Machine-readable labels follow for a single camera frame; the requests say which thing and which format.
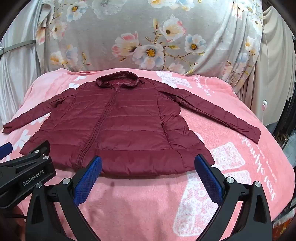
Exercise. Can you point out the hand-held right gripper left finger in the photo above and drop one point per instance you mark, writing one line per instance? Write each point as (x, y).
(89, 182)

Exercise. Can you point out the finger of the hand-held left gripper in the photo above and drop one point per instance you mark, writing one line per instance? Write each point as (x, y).
(5, 149)
(34, 154)

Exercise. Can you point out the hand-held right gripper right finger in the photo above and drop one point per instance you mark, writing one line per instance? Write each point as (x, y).
(209, 179)

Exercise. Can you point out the maroon puffer jacket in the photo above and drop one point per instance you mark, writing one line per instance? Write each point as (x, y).
(120, 129)

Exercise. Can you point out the pink printed blanket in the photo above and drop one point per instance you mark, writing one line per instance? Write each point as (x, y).
(148, 204)

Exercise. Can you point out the silver satin curtain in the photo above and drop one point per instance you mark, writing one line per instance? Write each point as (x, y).
(18, 76)

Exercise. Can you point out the beige curtain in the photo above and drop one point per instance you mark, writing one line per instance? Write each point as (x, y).
(275, 69)

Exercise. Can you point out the grey floral sheet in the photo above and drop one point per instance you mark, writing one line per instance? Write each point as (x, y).
(129, 34)

